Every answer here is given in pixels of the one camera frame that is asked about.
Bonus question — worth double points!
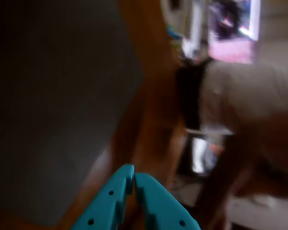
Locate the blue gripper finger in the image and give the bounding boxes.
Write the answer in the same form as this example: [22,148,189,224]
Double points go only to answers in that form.
[133,172,200,230]
[71,164,135,230]

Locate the dark grey mat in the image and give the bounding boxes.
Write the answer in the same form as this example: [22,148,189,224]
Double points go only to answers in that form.
[0,0,144,227]

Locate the person in pale shirt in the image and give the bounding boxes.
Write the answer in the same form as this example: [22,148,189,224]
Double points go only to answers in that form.
[199,61,288,136]

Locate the bright pink screen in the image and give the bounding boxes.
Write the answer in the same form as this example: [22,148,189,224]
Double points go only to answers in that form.
[205,0,261,64]

